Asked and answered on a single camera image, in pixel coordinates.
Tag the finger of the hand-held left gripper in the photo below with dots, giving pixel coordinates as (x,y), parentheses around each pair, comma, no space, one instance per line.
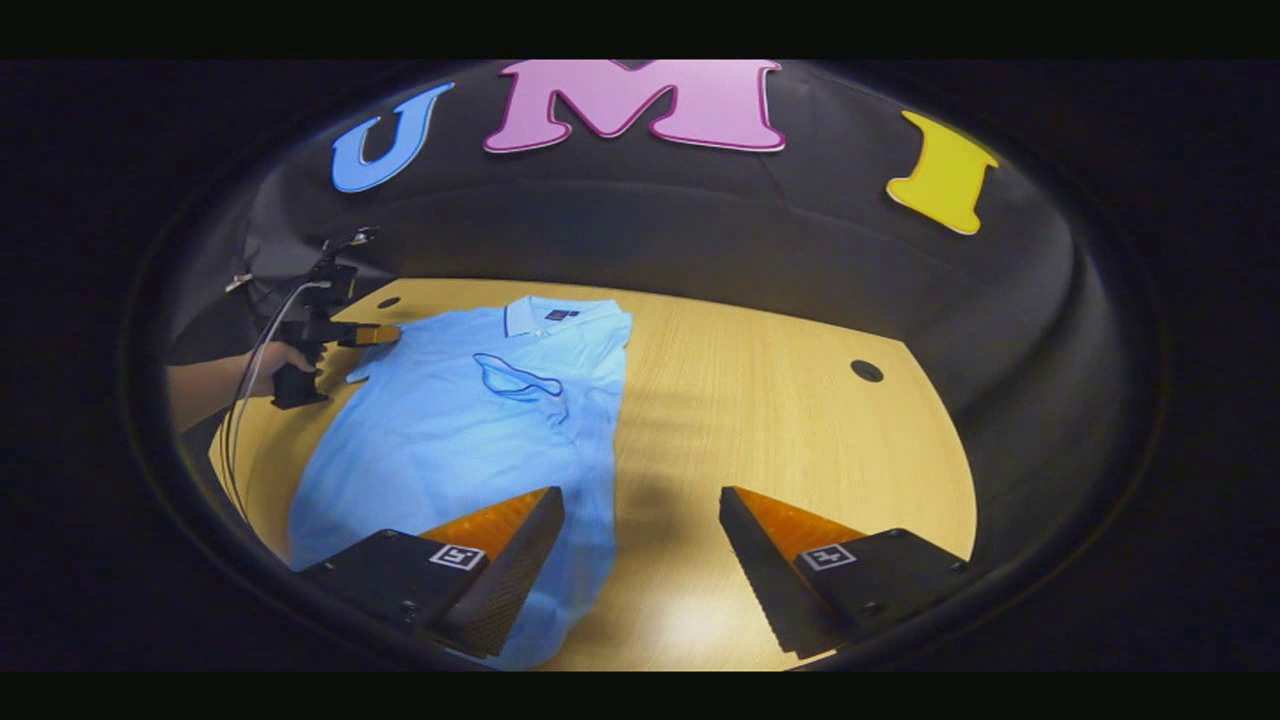
(372,335)

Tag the black backdrop cloth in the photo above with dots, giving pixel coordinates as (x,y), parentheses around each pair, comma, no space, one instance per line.
(700,220)

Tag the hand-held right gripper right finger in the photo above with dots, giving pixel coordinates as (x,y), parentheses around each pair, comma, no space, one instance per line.
(755,575)

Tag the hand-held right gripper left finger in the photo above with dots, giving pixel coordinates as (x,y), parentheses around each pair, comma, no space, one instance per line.
(520,570)

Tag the white backdrop clip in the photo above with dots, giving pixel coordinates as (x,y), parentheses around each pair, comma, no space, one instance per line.
(238,283)

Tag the light blue T-shirt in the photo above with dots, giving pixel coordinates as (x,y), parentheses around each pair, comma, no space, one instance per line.
(450,430)

